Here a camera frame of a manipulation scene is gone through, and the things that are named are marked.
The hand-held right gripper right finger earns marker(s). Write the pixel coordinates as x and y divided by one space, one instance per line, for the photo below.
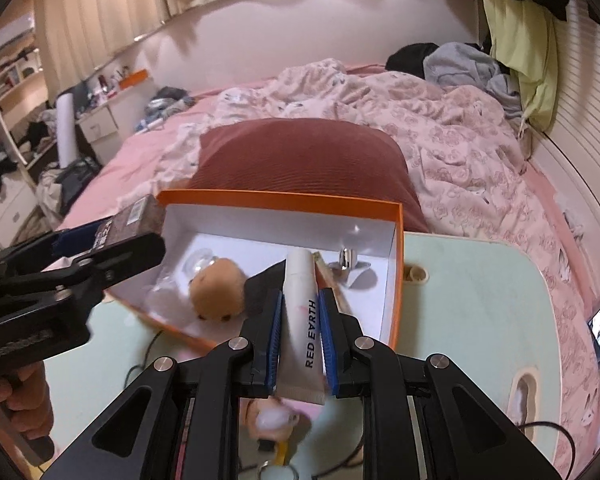
329 350

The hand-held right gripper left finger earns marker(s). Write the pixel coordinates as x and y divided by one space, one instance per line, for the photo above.
275 350

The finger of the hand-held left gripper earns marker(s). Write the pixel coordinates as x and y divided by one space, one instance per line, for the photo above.
125 260
75 241

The brown drink carton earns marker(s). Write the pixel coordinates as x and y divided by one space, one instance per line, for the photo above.
140 212

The white cosmetic tube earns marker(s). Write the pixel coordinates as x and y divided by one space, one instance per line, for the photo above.
300 300

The clear plastic wrap bundle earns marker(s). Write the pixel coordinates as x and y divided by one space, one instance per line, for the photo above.
167 300

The black square pouch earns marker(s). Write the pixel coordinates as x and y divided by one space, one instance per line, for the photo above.
260 285

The brown capybara plush toy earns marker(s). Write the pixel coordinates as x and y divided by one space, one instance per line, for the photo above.
217 285

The perfume bottle with silver cap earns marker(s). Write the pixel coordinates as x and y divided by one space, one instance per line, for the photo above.
346 259

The orange cardboard box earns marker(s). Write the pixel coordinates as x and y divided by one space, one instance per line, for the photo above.
260 195

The person's left hand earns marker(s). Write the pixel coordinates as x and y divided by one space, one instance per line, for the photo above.
30 400

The black bag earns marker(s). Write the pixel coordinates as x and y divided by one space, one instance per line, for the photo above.
80 180

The plain pink bed sheet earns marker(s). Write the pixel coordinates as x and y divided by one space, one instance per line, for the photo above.
130 160

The white paper roll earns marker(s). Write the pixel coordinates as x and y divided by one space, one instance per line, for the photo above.
66 130

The white drawer cabinet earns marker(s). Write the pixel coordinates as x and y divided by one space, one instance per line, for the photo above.
100 127

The mint green lap table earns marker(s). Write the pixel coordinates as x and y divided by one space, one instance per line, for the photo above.
470 300

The blue patterned cloth pile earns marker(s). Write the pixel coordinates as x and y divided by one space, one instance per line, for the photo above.
167 105

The orange tray box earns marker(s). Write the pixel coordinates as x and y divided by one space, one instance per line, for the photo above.
132 80

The white bookshelf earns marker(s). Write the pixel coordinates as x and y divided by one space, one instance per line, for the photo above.
10 80

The dark red ribbed pillow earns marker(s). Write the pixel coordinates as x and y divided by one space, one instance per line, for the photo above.
305 160

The beige curtain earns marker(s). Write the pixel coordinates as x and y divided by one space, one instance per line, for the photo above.
105 10

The black garment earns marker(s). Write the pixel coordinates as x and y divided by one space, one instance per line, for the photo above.
412 57

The grey garment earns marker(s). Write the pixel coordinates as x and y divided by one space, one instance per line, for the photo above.
460 70

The white slatted panel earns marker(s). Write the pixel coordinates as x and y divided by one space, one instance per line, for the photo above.
585 110

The light green cloth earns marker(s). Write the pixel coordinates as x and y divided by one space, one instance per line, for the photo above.
520 50

